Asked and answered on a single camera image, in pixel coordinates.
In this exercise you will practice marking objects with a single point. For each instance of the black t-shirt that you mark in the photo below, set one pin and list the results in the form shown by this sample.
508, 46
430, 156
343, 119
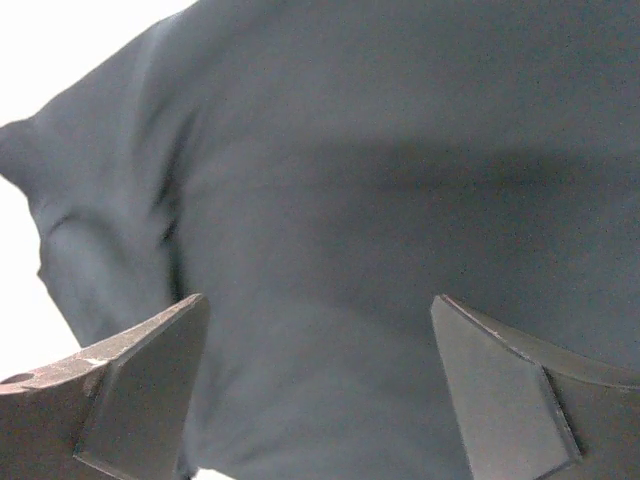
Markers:
321, 170

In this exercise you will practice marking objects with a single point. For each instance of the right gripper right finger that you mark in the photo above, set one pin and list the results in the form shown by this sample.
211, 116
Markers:
527, 409

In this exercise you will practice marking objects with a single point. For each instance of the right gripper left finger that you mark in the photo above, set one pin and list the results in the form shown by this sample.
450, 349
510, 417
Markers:
114, 410

